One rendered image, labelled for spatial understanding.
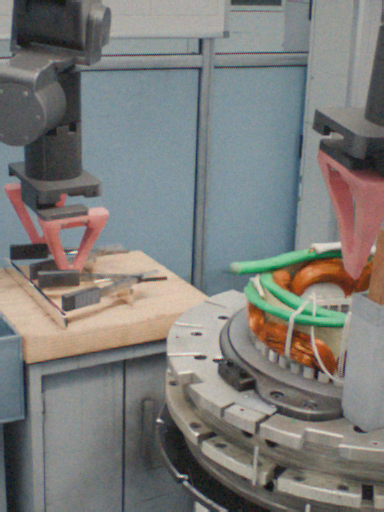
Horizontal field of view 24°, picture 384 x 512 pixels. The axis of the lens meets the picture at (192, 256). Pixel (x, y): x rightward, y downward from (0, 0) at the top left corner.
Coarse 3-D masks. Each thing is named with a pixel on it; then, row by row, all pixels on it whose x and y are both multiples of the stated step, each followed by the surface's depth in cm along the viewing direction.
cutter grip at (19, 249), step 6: (12, 246) 93; (18, 246) 93; (24, 246) 94; (30, 246) 94; (36, 246) 94; (42, 246) 94; (12, 252) 93; (18, 252) 94; (24, 252) 94; (30, 252) 94; (36, 252) 94; (42, 252) 94; (12, 258) 94; (18, 258) 94; (24, 258) 94; (30, 258) 94; (36, 258) 94; (42, 258) 94
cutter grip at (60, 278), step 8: (40, 272) 86; (48, 272) 86; (56, 272) 86; (64, 272) 86; (72, 272) 87; (40, 280) 86; (48, 280) 86; (56, 280) 86; (64, 280) 87; (72, 280) 87; (40, 288) 86
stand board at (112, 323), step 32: (128, 256) 101; (0, 288) 90; (64, 288) 90; (160, 288) 91; (192, 288) 92; (32, 320) 82; (96, 320) 83; (128, 320) 83; (160, 320) 84; (32, 352) 79; (64, 352) 80
